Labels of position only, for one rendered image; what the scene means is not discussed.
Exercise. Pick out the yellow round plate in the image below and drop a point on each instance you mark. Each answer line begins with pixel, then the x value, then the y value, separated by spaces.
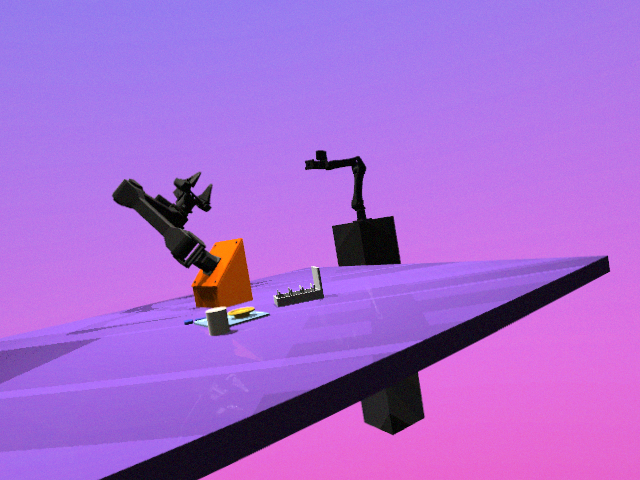
pixel 241 313

